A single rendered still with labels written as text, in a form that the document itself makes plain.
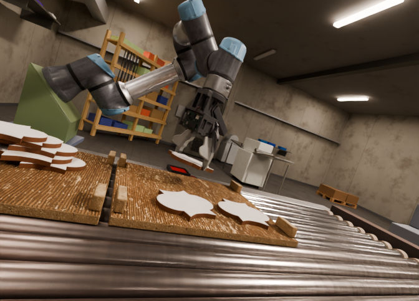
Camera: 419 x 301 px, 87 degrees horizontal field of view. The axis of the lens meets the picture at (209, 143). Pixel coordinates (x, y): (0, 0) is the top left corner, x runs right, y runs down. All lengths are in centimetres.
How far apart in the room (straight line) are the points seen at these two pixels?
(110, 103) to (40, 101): 24
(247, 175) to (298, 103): 579
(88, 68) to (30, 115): 28
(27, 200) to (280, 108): 998
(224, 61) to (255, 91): 893
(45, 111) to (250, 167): 506
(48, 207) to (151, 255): 16
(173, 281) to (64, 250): 14
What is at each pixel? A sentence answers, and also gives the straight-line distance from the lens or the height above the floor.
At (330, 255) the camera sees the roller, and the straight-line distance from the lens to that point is 68.
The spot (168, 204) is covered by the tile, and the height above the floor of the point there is 95.
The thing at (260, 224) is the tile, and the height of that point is 94.
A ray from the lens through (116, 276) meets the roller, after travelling 32.
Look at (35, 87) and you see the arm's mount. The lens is 104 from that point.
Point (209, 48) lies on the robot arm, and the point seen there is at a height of 134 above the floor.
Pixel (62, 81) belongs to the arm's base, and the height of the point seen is 110.
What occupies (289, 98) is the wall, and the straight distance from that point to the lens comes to 1042.
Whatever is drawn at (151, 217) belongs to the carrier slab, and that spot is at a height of 94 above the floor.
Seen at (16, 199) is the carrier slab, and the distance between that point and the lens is 42.
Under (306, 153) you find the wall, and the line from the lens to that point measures 1133.
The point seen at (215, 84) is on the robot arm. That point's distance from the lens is 60.
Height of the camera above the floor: 112
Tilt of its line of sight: 4 degrees down
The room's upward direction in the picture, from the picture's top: 19 degrees clockwise
